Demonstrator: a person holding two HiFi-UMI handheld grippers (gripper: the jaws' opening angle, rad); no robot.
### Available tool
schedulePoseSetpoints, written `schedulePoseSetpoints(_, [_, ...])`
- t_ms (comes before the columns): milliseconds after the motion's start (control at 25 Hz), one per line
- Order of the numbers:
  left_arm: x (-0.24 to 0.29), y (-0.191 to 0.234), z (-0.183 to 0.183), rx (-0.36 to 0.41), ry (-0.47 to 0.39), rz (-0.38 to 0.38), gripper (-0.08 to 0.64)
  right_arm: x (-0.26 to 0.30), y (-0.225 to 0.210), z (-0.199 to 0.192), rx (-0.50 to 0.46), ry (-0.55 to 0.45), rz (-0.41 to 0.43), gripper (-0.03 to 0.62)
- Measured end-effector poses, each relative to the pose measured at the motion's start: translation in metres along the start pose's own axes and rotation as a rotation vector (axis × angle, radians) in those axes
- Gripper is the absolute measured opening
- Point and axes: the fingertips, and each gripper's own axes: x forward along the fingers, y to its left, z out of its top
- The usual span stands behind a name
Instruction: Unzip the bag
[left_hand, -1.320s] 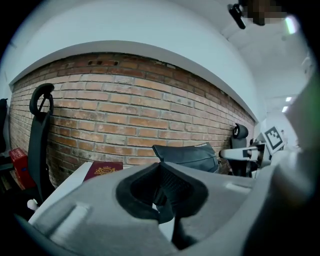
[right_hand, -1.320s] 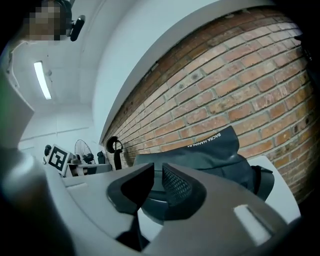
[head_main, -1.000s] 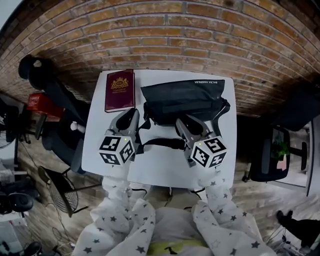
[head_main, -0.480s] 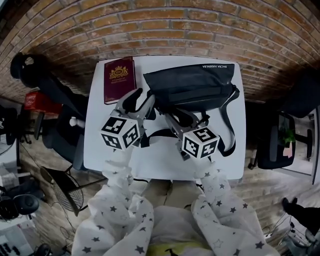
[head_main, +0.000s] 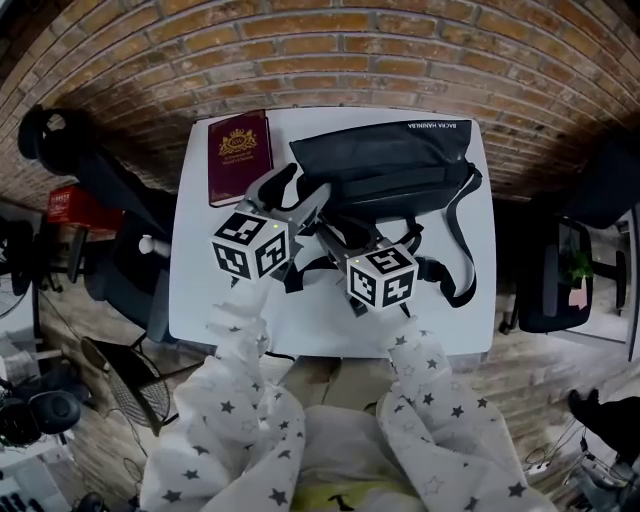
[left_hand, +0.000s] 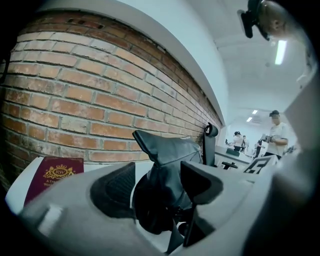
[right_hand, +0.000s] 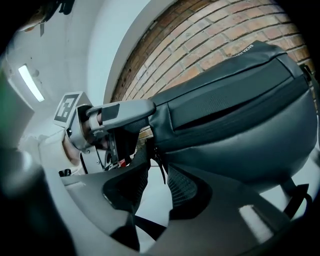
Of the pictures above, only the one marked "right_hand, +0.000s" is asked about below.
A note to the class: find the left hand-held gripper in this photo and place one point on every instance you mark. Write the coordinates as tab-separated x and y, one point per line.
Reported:
67	110

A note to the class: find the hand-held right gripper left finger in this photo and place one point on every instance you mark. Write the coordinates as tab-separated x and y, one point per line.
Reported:
100	195

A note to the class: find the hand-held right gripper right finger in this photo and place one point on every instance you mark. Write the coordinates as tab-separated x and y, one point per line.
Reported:
225	220

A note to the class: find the black backpack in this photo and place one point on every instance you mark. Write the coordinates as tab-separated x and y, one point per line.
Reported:
237	120

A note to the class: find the person's left forearm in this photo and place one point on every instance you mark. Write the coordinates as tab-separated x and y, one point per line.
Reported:
71	152

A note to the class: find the white table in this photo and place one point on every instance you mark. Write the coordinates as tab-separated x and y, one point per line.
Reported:
272	186

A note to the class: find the ceiling light bar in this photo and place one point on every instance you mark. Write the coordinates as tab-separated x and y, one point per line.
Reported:
31	82

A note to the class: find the person's head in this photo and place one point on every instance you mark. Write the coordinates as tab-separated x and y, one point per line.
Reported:
37	25

